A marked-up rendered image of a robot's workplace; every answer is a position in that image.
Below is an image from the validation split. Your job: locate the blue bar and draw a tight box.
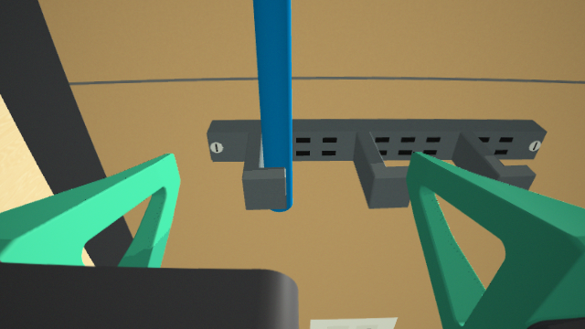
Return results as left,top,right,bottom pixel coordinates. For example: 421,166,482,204
253,0,293,212

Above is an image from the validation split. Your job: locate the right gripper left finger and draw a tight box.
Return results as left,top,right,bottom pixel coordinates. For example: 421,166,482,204
0,154,180,268

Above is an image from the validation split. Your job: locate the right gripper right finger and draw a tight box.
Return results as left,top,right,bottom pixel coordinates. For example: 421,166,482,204
406,152,585,329

